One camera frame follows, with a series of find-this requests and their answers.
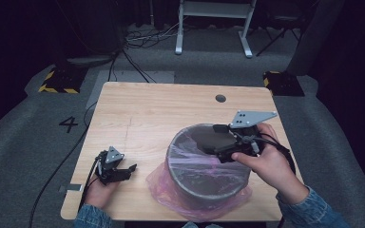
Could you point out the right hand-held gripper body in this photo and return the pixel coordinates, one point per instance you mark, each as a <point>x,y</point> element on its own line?
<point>247,136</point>

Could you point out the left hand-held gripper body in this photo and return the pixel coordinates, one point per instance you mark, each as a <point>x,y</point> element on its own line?
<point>109,167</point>

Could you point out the green plastic bin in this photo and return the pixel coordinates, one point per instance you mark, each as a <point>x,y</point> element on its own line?
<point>202,180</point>

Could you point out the pink plastic bag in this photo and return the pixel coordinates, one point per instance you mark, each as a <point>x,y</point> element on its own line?
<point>199,202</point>

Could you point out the person's left hand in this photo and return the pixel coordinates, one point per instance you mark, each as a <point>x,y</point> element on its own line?
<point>99,194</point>

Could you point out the person's right hand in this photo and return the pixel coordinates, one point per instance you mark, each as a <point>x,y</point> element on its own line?
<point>275,167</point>

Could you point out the grey tape strip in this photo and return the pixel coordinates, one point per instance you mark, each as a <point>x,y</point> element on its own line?
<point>71,188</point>

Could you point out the black yellow striped stand base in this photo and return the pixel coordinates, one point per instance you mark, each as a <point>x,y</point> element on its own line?
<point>64,79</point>
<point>283,84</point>

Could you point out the person's denim knees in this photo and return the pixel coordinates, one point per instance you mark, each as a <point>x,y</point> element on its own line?
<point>202,225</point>

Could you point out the black folding tripod legs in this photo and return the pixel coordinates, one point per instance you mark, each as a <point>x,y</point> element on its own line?
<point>275,38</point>

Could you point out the white metal stand frame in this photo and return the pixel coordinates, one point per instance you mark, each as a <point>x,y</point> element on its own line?
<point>214,9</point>

